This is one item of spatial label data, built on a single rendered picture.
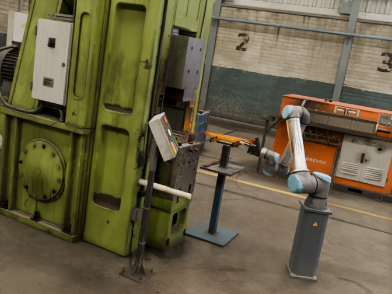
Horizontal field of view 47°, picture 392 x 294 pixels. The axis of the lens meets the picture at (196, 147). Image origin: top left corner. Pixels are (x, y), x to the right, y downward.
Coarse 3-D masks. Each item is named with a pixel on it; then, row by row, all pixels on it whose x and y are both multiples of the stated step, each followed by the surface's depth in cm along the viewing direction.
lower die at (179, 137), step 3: (171, 129) 377; (174, 132) 370; (177, 132) 369; (183, 132) 372; (174, 135) 364; (177, 135) 363; (180, 135) 362; (183, 135) 367; (186, 135) 372; (177, 138) 359; (180, 138) 364; (183, 138) 368; (186, 138) 373; (177, 141) 360; (180, 141) 365; (183, 141) 369; (186, 141) 374
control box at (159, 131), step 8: (152, 120) 297; (160, 120) 295; (152, 128) 294; (160, 128) 294; (168, 128) 314; (160, 136) 295; (168, 136) 299; (160, 144) 296; (168, 144) 296; (160, 152) 297; (168, 152) 297; (176, 152) 311
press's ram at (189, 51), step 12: (180, 36) 341; (180, 48) 343; (192, 48) 348; (204, 48) 365; (180, 60) 344; (192, 60) 352; (168, 72) 350; (180, 72) 345; (192, 72) 357; (168, 84) 351; (180, 84) 346; (192, 84) 361
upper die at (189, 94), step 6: (168, 90) 357; (174, 90) 355; (180, 90) 352; (186, 90) 354; (192, 90) 364; (168, 96) 358; (174, 96) 355; (180, 96) 353; (186, 96) 356; (192, 96) 366
